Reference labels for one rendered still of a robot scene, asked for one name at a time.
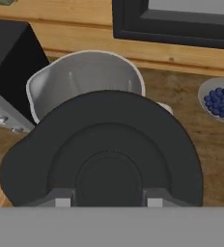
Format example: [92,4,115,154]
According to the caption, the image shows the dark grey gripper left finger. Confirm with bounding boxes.
[24,187,76,208]

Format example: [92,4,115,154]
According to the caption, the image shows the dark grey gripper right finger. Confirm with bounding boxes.
[142,187,193,208]

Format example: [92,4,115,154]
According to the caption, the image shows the grey blender jug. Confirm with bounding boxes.
[25,49,175,125]

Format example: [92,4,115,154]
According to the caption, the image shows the blueberries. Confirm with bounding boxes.
[203,86,224,121]

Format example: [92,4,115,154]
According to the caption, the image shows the grey plate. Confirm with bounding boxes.
[197,76,224,125]

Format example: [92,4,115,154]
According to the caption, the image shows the black and grey appliance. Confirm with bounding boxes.
[0,18,50,134]

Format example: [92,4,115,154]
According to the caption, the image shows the black window frame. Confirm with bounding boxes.
[111,0,224,51]

